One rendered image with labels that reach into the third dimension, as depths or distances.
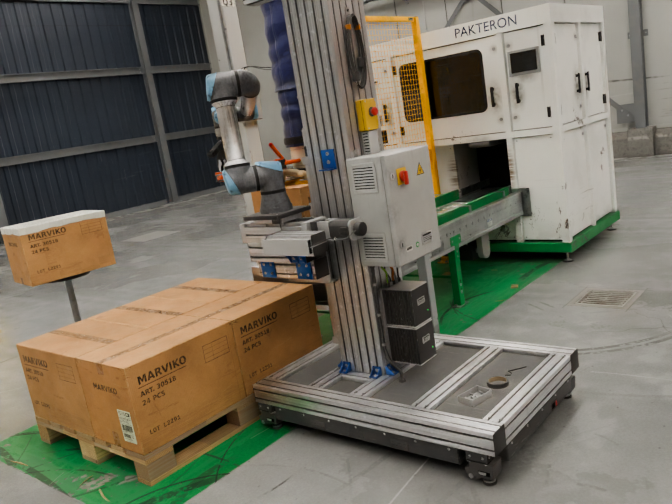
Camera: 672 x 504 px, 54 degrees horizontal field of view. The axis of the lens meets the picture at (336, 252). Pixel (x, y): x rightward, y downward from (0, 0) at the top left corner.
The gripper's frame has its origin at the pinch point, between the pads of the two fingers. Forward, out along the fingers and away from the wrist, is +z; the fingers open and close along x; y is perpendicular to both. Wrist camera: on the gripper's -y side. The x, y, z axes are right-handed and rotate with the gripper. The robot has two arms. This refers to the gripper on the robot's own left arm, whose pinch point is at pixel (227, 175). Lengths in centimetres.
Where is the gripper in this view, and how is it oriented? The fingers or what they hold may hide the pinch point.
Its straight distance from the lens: 348.3
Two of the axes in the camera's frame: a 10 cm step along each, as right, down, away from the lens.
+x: -7.4, -0.4, 6.7
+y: 6.5, -2.6, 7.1
